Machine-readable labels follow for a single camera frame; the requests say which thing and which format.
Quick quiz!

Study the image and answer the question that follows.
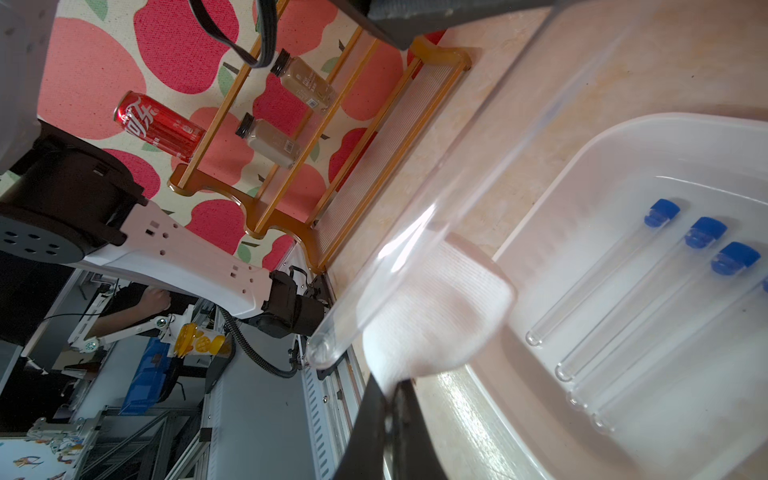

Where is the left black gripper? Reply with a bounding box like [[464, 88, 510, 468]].
[[332, 0, 574, 50]]

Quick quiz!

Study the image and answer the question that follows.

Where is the glass spice jar lower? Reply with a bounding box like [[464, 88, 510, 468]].
[[236, 113, 302, 169]]

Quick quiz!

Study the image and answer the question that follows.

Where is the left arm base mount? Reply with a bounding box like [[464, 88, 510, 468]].
[[289, 266, 333, 337]]

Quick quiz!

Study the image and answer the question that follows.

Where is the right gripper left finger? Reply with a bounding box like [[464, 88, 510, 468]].
[[333, 375, 388, 480]]

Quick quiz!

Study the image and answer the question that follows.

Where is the white rectangular tray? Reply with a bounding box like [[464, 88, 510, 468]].
[[413, 112, 768, 480]]

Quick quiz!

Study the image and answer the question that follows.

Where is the glass spice jar upper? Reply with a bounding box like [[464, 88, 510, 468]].
[[270, 49, 337, 113]]

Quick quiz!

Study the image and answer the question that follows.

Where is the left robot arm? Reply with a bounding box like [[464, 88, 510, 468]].
[[1, 1, 583, 319]]

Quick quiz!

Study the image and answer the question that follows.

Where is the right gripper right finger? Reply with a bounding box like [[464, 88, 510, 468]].
[[391, 380, 447, 480]]

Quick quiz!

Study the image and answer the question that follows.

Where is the test tube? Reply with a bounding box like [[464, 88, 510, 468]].
[[554, 216, 728, 383], [591, 279, 767, 435], [567, 241, 761, 411], [306, 1, 656, 368], [525, 199, 681, 347]]

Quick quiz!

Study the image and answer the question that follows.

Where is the glass spice jar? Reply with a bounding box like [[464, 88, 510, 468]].
[[270, 49, 337, 113], [236, 113, 302, 169]]

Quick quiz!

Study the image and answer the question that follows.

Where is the wooden shelf rack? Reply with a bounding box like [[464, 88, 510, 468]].
[[169, 1, 471, 270]]

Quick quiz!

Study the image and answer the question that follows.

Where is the white wipe cloth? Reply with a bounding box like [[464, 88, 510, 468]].
[[362, 233, 517, 400]]

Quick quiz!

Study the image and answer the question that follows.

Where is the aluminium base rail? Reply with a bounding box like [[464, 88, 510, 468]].
[[165, 347, 365, 479]]

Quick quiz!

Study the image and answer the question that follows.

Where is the red cola can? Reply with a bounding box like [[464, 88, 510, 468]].
[[113, 91, 206, 162]]

